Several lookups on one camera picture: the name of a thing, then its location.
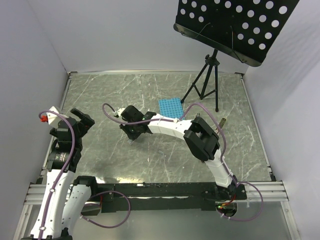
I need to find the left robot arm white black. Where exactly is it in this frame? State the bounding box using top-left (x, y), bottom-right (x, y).
top-left (27, 106), bottom-right (99, 240)

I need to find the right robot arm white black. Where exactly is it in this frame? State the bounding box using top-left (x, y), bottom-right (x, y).
top-left (115, 105), bottom-right (236, 199)

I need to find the blue studded building plate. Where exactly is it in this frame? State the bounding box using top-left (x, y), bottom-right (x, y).
top-left (158, 97), bottom-right (184, 119)

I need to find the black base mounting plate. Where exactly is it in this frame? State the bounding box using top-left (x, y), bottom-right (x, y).
top-left (73, 180), bottom-right (247, 213)

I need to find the black perforated music stand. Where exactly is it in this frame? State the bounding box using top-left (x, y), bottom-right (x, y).
top-left (173, 0), bottom-right (298, 100)

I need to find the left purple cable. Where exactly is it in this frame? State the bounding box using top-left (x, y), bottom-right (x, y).
top-left (37, 109), bottom-right (131, 240)

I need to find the purple cable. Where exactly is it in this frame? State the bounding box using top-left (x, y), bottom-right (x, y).
top-left (37, 109), bottom-right (131, 240)
top-left (101, 101), bottom-right (265, 222)

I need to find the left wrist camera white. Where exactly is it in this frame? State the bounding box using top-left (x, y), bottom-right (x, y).
top-left (40, 106), bottom-right (68, 129)

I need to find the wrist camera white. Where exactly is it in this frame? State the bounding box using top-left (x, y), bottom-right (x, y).
top-left (113, 107), bottom-right (125, 118)
top-left (40, 106), bottom-right (68, 129)

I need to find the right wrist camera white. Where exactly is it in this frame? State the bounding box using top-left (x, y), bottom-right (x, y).
top-left (113, 107), bottom-right (125, 118)

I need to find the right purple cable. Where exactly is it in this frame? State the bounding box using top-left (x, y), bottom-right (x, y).
top-left (101, 101), bottom-right (265, 222)

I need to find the aluminium frame rail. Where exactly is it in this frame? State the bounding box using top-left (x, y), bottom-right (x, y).
top-left (14, 181), bottom-right (289, 240)

